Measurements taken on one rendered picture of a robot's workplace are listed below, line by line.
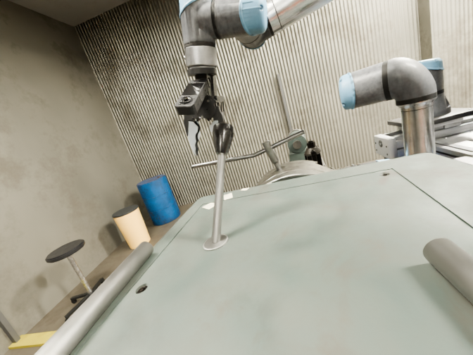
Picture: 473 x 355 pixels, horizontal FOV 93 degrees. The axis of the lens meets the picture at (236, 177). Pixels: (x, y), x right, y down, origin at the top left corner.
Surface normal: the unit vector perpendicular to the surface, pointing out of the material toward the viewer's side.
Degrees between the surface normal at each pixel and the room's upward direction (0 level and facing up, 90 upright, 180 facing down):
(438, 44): 90
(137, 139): 90
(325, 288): 0
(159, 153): 90
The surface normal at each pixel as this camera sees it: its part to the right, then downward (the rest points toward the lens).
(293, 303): -0.29, -0.92
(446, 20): -0.13, 0.31
